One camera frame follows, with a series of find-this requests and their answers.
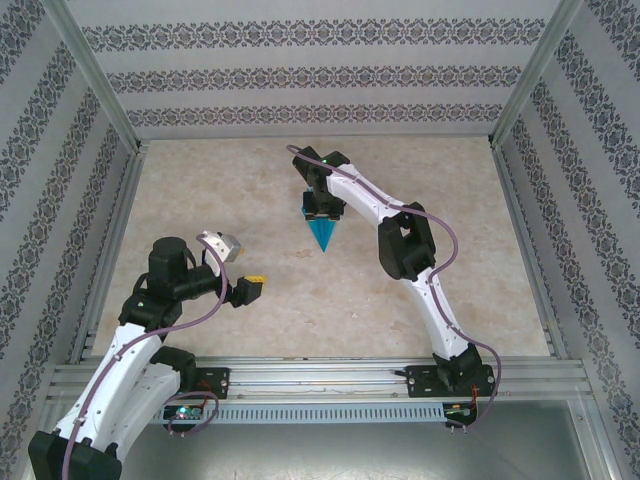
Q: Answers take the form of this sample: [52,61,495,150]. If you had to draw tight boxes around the blue paper sheet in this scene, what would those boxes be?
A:
[305,192,342,255]

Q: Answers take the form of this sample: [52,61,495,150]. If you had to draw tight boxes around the grey sheet metal panel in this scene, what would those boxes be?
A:
[29,399,616,480]

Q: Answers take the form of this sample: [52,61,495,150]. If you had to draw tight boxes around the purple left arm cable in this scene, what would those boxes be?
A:
[64,232,232,480]

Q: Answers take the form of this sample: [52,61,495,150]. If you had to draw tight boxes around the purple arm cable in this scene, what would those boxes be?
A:
[285,144,503,436]
[64,232,232,480]

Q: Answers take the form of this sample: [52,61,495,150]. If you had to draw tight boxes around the thin aluminium cross rail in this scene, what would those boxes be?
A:
[134,130,496,143]

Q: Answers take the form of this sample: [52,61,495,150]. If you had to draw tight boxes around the aluminium table side rail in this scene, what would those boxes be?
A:
[69,142,149,364]
[489,139,569,359]

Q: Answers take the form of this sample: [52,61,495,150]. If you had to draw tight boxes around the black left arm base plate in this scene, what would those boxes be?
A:
[169,367,232,401]

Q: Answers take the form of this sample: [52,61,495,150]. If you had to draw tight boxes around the long aluminium mounting rail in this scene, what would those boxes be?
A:
[47,355,594,401]

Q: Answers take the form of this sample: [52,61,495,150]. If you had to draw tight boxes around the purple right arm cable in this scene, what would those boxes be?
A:
[285,144,503,436]

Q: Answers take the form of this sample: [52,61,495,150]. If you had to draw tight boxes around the grey slotted cable duct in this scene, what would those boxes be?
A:
[159,403,446,425]

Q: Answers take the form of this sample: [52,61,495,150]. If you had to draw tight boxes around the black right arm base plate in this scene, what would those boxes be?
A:
[405,364,499,400]

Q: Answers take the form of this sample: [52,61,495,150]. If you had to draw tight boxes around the aluminium frame post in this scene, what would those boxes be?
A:
[487,0,584,149]
[42,0,151,154]

